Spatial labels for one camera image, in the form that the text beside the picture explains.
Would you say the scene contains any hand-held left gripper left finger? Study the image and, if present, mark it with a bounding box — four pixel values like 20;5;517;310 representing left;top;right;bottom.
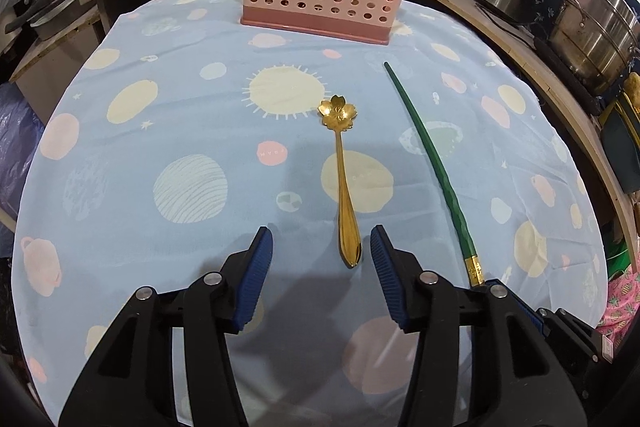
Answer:
57;227;274;427

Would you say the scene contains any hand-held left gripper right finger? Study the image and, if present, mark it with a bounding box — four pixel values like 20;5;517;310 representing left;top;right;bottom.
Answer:
369;226;588;427

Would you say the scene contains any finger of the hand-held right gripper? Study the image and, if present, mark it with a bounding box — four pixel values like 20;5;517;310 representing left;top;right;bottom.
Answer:
501;281;549;339

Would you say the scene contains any green chopstick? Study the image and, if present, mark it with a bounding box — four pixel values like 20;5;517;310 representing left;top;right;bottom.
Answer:
383;62;486;288

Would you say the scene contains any gold flower spoon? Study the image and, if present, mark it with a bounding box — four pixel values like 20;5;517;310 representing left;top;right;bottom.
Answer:
318;94;364;269

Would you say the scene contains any pink pineapple print cloth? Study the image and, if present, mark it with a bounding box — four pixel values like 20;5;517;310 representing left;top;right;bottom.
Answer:
597;267;640;338

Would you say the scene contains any blue planet print tablecloth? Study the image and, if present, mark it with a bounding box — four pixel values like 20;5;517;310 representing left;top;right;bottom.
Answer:
10;0;618;427

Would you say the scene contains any black induction cooker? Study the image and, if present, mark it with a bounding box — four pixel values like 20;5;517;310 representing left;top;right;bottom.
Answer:
532;37;608;115

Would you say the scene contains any blue plastic bag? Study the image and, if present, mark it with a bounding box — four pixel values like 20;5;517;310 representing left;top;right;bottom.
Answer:
0;82;48;233

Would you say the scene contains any steel stockpot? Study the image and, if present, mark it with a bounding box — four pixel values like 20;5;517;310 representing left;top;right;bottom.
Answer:
547;0;640;95

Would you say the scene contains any dark frying pan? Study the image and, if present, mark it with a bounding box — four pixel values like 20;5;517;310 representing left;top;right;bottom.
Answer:
5;0;101;40

